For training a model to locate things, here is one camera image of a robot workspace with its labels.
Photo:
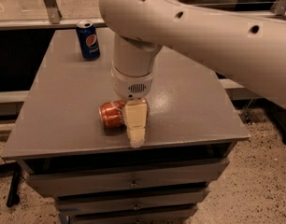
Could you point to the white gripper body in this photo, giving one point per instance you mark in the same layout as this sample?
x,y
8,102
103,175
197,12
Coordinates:
x,y
131,85

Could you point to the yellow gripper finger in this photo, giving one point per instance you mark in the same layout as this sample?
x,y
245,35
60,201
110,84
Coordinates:
x,y
135,115

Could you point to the red coca-cola can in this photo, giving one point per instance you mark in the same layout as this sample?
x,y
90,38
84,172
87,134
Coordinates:
x,y
111,114

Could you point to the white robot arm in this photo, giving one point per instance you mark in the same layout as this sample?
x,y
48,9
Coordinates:
x,y
249,50

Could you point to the blue pepsi can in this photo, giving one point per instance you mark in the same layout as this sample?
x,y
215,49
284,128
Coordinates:
x,y
88,40

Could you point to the grey drawer cabinet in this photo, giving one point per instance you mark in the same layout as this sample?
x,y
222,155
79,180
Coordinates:
x,y
59,130

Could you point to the top grey drawer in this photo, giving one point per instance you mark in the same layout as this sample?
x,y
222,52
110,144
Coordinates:
x,y
69,184

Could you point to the grey drawer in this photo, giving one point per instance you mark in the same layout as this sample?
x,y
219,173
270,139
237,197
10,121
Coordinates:
x,y
137,217
133,199
69,184

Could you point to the bottom grey drawer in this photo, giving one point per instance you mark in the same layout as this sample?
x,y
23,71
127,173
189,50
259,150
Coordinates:
x,y
137,217

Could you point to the middle grey drawer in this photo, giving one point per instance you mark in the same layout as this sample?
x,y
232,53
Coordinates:
x,y
133,199

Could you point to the black stand leg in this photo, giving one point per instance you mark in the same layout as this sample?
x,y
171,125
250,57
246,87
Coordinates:
x,y
13,170

